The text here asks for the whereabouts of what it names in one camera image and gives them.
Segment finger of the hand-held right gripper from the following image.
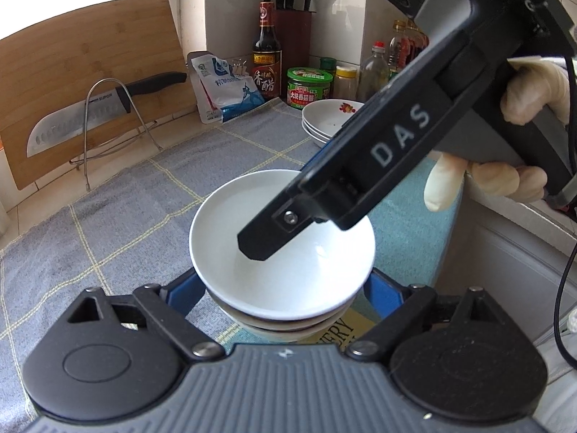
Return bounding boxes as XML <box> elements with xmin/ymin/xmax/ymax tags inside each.
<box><xmin>237</xmin><ymin>180</ymin><xmax>325</xmax><ymax>261</ymax></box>

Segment metal wire rack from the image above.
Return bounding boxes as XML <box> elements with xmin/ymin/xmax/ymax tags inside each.
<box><xmin>69</xmin><ymin>78</ymin><xmax>164</xmax><ymax>191</ymax></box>

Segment cooking oil bottle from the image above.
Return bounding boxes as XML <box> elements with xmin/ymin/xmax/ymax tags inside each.
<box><xmin>388</xmin><ymin>19</ymin><xmax>413</xmax><ymax>86</ymax></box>

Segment red sauce bottle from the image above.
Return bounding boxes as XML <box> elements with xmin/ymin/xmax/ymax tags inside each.
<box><xmin>406</xmin><ymin>20</ymin><xmax>429</xmax><ymax>61</ymax></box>

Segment clear bottle with red cap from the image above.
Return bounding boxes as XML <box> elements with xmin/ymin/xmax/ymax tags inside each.
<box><xmin>358</xmin><ymin>41</ymin><xmax>391</xmax><ymax>102</ymax></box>

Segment grey teal checked dish towel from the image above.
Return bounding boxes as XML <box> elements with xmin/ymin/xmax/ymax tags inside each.
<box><xmin>0</xmin><ymin>97</ymin><xmax>465</xmax><ymax>416</ymax></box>

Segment black cable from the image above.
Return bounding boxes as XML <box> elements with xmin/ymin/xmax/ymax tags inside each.
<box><xmin>552</xmin><ymin>49</ymin><xmax>577</xmax><ymax>371</ymax></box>

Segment black-handled santoku knife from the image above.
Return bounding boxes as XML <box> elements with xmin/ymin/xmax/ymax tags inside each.
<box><xmin>26</xmin><ymin>72</ymin><xmax>188</xmax><ymax>158</ymax></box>

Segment green-lid sauce jar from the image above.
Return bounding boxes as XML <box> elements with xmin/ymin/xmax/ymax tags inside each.
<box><xmin>287</xmin><ymin>67</ymin><xmax>335</xmax><ymax>111</ymax></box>

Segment yellow-lid spice jar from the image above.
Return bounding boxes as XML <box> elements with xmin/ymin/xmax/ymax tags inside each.
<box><xmin>334</xmin><ymin>65</ymin><xmax>359</xmax><ymax>102</ymax></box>

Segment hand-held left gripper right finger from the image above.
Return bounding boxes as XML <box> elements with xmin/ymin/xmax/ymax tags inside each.
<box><xmin>345</xmin><ymin>271</ymin><xmax>515</xmax><ymax>362</ymax></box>

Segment dark vinegar bottle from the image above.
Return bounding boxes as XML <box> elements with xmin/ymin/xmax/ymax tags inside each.
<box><xmin>251</xmin><ymin>1</ymin><xmax>283</xmax><ymax>101</ymax></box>

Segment dark red knife block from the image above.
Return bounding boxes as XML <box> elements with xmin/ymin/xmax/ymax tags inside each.
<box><xmin>273</xmin><ymin>9</ymin><xmax>313</xmax><ymax>95</ymax></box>

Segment white blue salt bag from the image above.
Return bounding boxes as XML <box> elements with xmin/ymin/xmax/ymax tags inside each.
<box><xmin>187</xmin><ymin>52</ymin><xmax>267</xmax><ymax>124</ymax></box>

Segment white pink-flower bowl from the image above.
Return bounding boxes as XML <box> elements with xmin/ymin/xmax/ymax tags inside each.
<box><xmin>189</xmin><ymin>169</ymin><xmax>376</xmax><ymax>321</ymax></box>
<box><xmin>220</xmin><ymin>300</ymin><xmax>350</xmax><ymax>332</ymax></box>
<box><xmin>234</xmin><ymin>316</ymin><xmax>339</xmax><ymax>346</ymax></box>

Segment person's right hand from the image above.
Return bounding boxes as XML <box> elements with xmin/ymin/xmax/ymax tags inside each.
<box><xmin>425</xmin><ymin>58</ymin><xmax>572</xmax><ymax>212</ymax></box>

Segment bamboo cutting board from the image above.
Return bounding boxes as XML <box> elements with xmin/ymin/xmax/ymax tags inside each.
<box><xmin>0</xmin><ymin>0</ymin><xmax>199</xmax><ymax>191</ymax></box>

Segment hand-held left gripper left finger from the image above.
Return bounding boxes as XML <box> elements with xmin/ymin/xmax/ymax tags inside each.
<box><xmin>67</xmin><ymin>268</ymin><xmax>225</xmax><ymax>362</ymax></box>

